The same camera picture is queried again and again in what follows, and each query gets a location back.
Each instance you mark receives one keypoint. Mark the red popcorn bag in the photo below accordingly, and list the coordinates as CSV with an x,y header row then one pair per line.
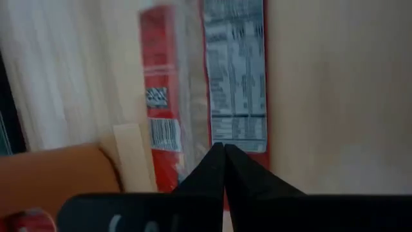
x,y
235,80
29,224

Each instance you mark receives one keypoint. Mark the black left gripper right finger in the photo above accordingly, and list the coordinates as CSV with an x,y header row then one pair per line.
x,y
251,175

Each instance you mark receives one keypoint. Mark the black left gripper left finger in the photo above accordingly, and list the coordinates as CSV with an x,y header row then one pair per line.
x,y
209,174

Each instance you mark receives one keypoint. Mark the orange plastic basket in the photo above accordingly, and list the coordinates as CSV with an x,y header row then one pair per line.
x,y
48,174

